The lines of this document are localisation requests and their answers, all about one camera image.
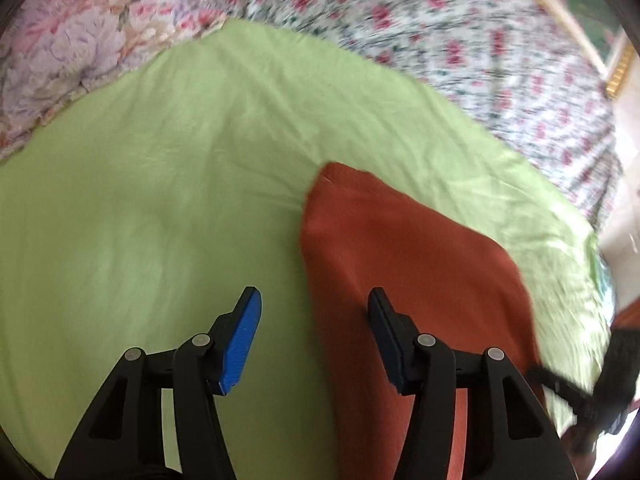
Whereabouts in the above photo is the pastel floral pillow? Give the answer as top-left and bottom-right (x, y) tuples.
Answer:
(0, 0), (251, 161)

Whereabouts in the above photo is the light green bed sheet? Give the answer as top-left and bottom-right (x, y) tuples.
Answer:
(0, 19), (617, 480)

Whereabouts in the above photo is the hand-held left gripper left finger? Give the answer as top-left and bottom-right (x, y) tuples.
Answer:
(55, 287), (262, 480)

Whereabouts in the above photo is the orange knit sweater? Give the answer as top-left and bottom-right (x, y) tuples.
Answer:
(299, 161), (545, 480)

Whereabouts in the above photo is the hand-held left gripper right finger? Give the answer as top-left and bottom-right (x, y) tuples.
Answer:
(368, 288), (576, 480)

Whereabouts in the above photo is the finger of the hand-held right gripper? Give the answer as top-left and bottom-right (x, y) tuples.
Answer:
(529, 364), (597, 412)

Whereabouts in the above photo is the rose print white quilt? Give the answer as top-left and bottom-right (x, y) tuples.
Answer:
(170, 0), (624, 228)

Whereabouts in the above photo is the gold picture frame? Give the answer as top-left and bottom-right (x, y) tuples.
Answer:
(500, 0), (637, 102)

